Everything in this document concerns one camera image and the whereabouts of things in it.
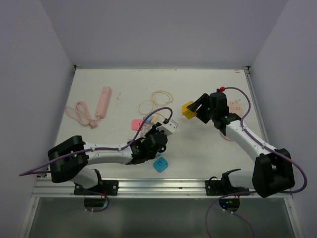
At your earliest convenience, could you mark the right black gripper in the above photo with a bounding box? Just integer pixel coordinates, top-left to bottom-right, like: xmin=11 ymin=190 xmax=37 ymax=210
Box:
xmin=187 ymin=93 xmax=216 ymax=124

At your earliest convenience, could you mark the yellow cube socket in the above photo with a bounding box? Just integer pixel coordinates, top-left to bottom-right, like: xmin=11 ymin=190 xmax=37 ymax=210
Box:
xmin=182 ymin=101 xmax=197 ymax=119

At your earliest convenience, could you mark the light blue charger plug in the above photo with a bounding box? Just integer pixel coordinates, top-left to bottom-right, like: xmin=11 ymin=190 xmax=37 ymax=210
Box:
xmin=145 ymin=116 xmax=153 ymax=124

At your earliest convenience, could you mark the blue plug adapter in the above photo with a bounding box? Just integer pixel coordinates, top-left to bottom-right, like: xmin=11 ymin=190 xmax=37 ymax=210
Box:
xmin=153 ymin=157 xmax=169 ymax=173

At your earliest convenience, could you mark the orange yellow charger plug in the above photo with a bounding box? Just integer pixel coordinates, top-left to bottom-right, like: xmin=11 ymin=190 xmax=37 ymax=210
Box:
xmin=151 ymin=116 xmax=158 ymax=123

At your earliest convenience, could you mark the pink plug adapter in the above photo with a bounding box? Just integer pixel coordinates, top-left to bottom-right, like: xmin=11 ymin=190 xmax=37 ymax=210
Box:
xmin=131 ymin=119 xmax=143 ymax=131

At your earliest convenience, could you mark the round pink power socket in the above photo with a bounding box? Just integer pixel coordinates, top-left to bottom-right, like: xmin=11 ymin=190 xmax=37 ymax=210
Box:
xmin=227 ymin=101 xmax=243 ymax=116

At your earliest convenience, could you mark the pink rectangular power strip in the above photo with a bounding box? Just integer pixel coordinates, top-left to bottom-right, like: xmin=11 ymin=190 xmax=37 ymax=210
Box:
xmin=95 ymin=87 xmax=112 ymax=119

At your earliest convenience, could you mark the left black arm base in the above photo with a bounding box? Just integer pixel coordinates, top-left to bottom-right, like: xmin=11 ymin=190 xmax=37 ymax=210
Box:
xmin=74 ymin=179 xmax=119 ymax=196

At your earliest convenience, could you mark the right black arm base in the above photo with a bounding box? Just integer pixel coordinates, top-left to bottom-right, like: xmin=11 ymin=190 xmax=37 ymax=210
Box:
xmin=205 ymin=177 xmax=249 ymax=196

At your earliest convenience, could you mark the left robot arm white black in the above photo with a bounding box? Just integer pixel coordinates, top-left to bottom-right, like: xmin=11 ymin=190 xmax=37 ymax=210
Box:
xmin=48 ymin=122 xmax=175 ymax=195

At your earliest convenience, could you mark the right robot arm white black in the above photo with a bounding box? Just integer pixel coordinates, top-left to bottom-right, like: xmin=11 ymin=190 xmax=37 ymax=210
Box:
xmin=182 ymin=92 xmax=295 ymax=197

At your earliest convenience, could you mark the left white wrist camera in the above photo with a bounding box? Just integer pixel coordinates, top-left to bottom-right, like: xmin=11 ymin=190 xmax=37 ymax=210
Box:
xmin=157 ymin=119 xmax=178 ymax=136

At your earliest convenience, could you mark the yellow charging cable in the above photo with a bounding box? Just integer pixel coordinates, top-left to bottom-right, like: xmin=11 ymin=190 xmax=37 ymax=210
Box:
xmin=138 ymin=89 xmax=174 ymax=115

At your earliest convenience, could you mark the aluminium front rail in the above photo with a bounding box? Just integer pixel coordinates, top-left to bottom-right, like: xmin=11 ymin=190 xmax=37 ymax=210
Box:
xmin=31 ymin=176 xmax=293 ymax=198

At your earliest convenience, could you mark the pink strip power cord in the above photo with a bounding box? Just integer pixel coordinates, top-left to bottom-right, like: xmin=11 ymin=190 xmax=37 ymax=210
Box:
xmin=65 ymin=100 xmax=99 ymax=129

